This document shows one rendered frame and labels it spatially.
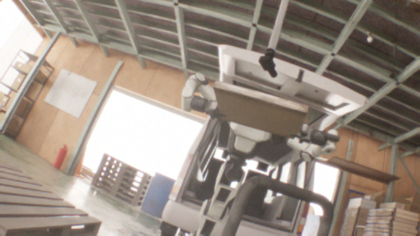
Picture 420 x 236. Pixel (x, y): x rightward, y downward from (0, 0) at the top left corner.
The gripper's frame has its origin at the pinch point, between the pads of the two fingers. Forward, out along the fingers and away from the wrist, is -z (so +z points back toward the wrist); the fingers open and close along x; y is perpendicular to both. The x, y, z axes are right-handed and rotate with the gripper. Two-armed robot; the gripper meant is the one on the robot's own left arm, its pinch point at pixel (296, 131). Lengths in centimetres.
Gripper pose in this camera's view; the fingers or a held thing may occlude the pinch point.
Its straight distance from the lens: 150.8
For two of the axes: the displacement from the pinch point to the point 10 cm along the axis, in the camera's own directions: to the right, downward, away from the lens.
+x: 3.4, -8.6, 3.7
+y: -1.1, -4.3, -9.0
